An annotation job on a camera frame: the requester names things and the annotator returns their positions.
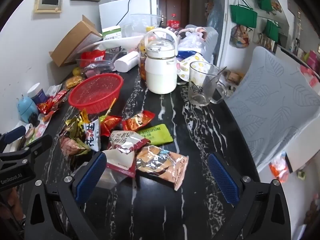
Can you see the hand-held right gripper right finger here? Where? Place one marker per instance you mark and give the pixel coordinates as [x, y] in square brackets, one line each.
[223, 180]

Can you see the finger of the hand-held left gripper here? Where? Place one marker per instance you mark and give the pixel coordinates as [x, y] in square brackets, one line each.
[40, 145]
[15, 133]

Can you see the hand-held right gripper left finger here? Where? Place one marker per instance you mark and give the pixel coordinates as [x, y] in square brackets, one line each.
[91, 177]

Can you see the pink green snack packet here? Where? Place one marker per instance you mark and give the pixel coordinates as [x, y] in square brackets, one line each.
[72, 146]

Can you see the white red-banded snack packet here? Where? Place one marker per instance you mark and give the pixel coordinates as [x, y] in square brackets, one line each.
[121, 162]

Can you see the white cartoon snack packet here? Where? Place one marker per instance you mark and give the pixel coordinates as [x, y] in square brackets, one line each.
[91, 136]

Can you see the red cartoon candy packet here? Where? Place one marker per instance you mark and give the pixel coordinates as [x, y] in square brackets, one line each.
[111, 125]

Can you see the peach silver snack packet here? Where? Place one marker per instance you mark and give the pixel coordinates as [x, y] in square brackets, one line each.
[160, 166]

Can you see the yellow green lollipop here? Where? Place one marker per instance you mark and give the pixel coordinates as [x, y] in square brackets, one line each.
[110, 108]

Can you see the orange red snack packet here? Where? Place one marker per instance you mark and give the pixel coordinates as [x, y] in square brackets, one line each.
[137, 121]

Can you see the red plastic basket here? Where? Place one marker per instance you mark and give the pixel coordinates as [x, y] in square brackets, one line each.
[95, 90]

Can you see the green white snack packet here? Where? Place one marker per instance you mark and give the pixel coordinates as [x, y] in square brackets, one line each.
[157, 135]

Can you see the blue round device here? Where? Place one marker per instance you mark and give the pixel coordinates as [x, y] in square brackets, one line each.
[26, 110]

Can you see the red gold sachet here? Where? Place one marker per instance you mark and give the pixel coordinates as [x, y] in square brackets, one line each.
[46, 108]

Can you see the dark blue white-lid jar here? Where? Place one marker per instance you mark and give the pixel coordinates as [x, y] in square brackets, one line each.
[37, 95]

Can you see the long red green sachet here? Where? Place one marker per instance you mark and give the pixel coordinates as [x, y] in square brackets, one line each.
[58, 97]

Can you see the small white packet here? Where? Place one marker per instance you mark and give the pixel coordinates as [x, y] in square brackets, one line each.
[53, 89]

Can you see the yellow noodle snack packet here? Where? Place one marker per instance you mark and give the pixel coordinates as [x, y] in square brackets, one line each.
[73, 82]

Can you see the yellow lemon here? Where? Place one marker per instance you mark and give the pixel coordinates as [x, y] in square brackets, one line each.
[76, 71]

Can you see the cartoon print glass mug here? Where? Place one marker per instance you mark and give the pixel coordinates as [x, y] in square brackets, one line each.
[200, 90]

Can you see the clear plastic container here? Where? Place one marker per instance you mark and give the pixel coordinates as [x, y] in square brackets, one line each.
[100, 66]

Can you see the red food packet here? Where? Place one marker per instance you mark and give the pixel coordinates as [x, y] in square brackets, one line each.
[92, 56]

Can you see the metal stirrer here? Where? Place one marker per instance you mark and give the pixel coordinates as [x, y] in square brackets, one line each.
[217, 74]

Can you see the cardboard box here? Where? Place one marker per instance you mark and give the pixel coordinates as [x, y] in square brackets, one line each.
[72, 42]

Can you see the white paper roll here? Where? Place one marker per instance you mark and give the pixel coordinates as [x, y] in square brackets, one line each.
[126, 61]

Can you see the white insulated jug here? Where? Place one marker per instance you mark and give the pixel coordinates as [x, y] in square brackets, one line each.
[161, 75]

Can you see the smiley print paper bag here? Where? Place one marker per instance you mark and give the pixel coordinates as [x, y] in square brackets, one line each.
[190, 61]

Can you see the yellow cap tea bottle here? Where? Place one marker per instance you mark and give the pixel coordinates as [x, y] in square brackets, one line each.
[142, 62]

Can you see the white basin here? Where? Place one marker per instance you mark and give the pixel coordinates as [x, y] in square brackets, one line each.
[117, 43]

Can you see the green white box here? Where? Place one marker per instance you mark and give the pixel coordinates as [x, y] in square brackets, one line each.
[111, 33]

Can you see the translucent grey storage bin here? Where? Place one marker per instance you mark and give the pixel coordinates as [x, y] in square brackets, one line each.
[212, 45]

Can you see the colourful printed tote bag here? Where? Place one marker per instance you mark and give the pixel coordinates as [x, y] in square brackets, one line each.
[240, 38]

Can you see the crumpled clear plastic bag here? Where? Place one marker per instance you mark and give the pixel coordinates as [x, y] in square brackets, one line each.
[191, 41]

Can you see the large green tote bag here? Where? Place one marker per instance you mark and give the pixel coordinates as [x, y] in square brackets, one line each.
[243, 17]

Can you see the red cola bottle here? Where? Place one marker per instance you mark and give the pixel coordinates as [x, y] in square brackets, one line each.
[172, 23]

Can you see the blue plastic bag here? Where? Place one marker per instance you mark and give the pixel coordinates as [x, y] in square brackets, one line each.
[215, 12]

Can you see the brown door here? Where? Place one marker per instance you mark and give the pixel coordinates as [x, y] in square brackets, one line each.
[175, 5]

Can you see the wall intercom panel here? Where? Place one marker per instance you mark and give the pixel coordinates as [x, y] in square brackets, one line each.
[47, 1]

